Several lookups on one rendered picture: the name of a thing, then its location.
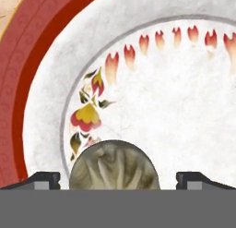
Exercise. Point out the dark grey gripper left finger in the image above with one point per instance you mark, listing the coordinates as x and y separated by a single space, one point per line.
46 180

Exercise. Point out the pale olive dumpling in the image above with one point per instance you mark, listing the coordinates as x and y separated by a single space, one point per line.
114 167

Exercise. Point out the white plate with red rim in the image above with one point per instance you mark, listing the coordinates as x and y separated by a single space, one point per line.
159 93

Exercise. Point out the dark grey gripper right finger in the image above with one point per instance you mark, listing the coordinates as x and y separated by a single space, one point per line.
190 180

